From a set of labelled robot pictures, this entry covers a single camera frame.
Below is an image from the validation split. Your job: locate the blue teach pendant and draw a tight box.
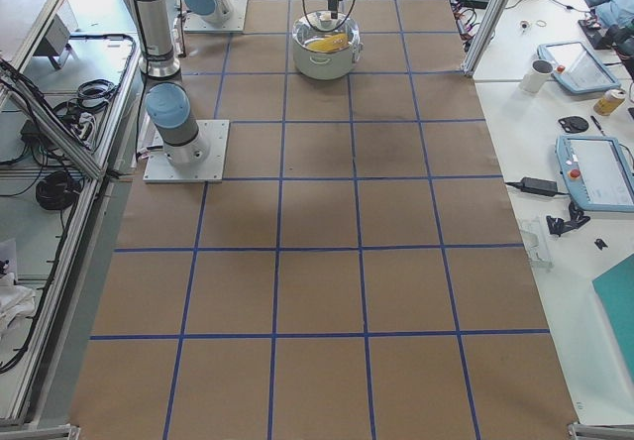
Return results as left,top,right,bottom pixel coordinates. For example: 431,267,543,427
555,135,633,213
537,41,620,94

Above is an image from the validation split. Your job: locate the teal cutting mat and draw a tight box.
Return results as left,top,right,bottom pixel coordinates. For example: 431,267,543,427
592,255,633,371

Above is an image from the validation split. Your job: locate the pale green electric pot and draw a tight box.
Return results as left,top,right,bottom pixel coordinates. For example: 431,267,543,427
292,39,364,80

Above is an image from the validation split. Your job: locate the blue teach pendant near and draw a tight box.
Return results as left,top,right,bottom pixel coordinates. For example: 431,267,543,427
555,135,633,213

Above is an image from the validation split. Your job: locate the white mug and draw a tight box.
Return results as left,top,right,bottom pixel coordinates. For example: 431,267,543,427
519,58,554,94

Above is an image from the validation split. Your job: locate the glass pot lid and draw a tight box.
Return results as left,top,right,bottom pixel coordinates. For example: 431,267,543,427
292,11,361,52

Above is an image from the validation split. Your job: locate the aluminium frame post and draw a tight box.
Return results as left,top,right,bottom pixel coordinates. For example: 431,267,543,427
462,0,508,77

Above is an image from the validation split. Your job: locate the black coiled cable bundle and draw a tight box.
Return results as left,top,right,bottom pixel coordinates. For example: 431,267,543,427
34,169,83,212

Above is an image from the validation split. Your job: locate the black power adapter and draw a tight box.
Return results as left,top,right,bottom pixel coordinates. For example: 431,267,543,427
506,176,566,197

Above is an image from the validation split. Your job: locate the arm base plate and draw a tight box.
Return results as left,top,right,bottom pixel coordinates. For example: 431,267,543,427
143,120,230,183
184,0,248,34

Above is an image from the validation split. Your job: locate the yellow corn cob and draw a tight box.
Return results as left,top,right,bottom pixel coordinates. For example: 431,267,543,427
306,33,349,54

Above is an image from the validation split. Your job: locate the blue teach pendant far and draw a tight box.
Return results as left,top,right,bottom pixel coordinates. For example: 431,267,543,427
537,41,620,94

